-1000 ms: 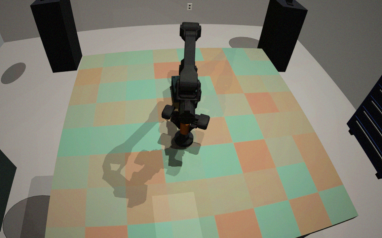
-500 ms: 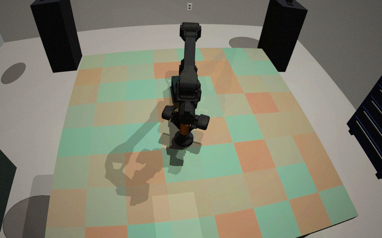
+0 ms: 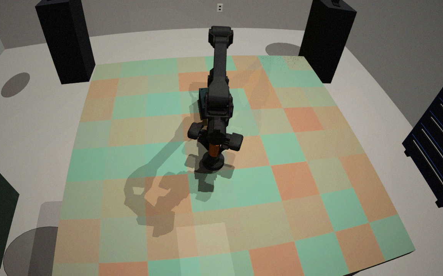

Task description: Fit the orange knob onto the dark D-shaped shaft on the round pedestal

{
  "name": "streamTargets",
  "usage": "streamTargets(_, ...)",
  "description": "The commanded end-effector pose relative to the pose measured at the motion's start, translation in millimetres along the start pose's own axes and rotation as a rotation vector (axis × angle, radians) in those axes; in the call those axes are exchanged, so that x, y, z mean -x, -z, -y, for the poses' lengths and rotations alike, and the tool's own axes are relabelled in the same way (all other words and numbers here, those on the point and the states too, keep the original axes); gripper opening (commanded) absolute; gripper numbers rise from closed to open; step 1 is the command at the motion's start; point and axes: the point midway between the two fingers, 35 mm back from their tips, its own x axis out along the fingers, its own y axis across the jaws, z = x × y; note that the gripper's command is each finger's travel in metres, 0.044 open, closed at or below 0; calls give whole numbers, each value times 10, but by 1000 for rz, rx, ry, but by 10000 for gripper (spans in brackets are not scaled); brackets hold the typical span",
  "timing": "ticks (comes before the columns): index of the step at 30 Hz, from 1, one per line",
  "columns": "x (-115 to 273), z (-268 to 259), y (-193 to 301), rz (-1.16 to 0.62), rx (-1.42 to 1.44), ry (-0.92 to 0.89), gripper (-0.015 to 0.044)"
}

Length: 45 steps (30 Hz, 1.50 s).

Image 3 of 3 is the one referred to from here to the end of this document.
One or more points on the orange cylinder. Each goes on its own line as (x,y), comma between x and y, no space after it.
(214,150)

